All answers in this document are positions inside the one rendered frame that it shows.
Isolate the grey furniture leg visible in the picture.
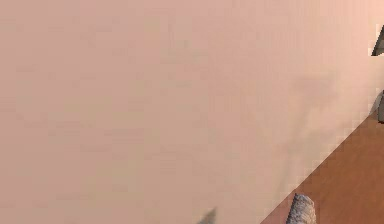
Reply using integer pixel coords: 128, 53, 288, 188
374, 90, 384, 125

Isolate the dark grey pointed object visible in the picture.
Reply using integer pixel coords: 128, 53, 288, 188
370, 25, 384, 57

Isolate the grey speckled rounded object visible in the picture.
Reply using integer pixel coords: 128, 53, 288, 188
285, 193, 317, 224

